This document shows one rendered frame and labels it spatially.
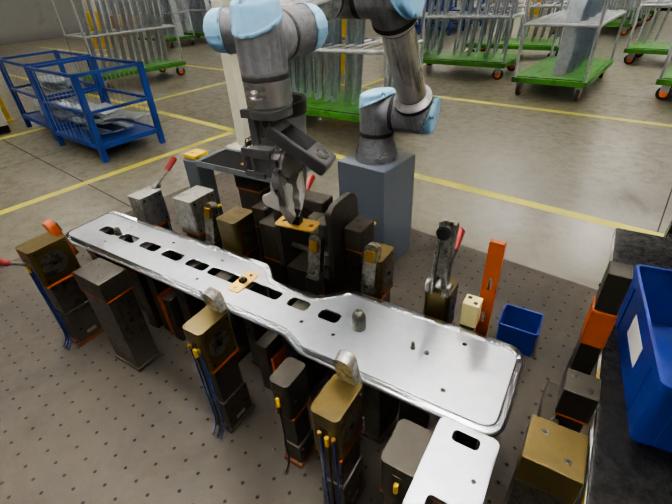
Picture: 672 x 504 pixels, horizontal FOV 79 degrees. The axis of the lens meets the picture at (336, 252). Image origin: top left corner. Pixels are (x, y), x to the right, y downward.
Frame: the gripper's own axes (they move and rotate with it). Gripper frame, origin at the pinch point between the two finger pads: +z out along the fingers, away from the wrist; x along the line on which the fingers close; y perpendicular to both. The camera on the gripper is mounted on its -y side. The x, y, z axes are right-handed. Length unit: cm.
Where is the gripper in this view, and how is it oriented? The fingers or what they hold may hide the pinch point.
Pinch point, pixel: (296, 215)
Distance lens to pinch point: 78.4
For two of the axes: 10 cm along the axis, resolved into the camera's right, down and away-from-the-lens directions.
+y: -9.0, -2.0, 4.0
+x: -4.4, 5.3, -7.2
